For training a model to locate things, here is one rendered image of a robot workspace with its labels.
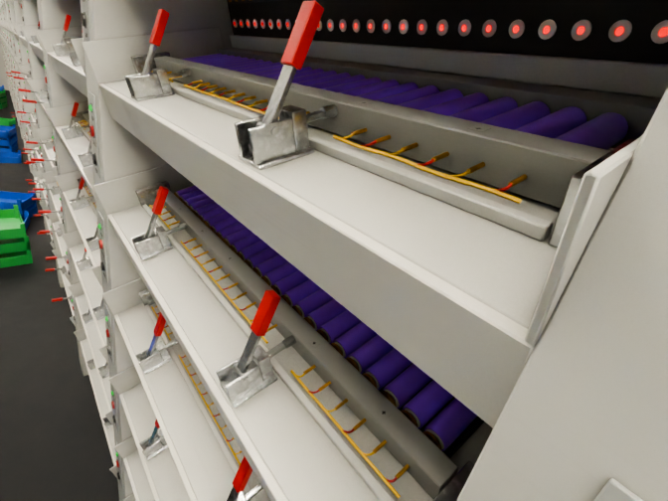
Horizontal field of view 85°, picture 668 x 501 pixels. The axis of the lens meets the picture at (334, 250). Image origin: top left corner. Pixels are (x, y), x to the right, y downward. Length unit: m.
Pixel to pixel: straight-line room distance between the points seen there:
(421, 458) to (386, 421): 0.03
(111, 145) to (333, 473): 0.54
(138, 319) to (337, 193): 0.59
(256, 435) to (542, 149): 0.26
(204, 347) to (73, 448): 1.20
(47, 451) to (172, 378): 0.99
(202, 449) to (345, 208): 0.42
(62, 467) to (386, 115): 1.43
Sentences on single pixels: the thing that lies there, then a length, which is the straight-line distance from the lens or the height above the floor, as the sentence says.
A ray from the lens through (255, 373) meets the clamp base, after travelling 0.31.
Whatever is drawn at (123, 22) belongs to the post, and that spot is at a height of 1.20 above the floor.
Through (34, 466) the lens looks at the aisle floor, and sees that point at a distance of 1.54.
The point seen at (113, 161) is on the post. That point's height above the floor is 1.02.
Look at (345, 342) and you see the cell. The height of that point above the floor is 0.98.
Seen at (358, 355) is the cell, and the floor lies 0.98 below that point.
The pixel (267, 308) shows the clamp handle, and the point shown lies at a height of 1.02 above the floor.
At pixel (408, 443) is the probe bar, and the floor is 0.98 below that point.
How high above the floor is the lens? 1.18
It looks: 23 degrees down
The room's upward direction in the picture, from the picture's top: 12 degrees clockwise
